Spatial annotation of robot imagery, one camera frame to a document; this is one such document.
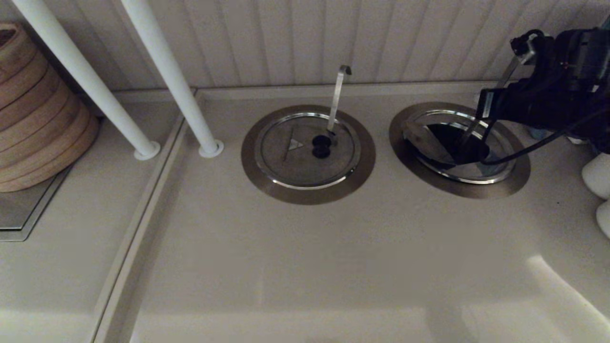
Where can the shiny metal pot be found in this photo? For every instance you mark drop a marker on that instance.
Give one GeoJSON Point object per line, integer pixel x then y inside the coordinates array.
{"type": "Point", "coordinates": [476, 172]}

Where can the white box container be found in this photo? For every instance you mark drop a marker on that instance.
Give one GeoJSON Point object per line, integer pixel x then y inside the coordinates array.
{"type": "Point", "coordinates": [576, 139]}

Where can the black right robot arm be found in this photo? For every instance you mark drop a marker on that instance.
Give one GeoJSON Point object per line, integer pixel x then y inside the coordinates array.
{"type": "Point", "coordinates": [601, 128]}

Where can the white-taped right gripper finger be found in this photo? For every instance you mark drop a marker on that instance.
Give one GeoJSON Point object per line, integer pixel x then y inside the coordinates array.
{"type": "Point", "coordinates": [486, 104]}

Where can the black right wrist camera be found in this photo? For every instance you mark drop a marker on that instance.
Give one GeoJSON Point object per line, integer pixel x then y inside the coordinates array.
{"type": "Point", "coordinates": [572, 52]}

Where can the white round bowl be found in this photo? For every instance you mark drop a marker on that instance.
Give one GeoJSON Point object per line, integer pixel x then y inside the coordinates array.
{"type": "Point", "coordinates": [598, 174]}

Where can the stacked bamboo steamer baskets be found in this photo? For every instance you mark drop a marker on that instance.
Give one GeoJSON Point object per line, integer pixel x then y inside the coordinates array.
{"type": "Point", "coordinates": [38, 124]}

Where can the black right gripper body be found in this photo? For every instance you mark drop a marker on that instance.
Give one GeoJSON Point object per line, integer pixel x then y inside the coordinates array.
{"type": "Point", "coordinates": [538, 102]}

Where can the white round support pole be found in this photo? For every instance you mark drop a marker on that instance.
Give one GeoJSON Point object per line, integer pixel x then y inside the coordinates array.
{"type": "Point", "coordinates": [167, 66]}
{"type": "Point", "coordinates": [86, 76]}

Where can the flat steel tray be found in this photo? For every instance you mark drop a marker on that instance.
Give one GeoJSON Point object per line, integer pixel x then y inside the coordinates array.
{"type": "Point", "coordinates": [24, 209]}

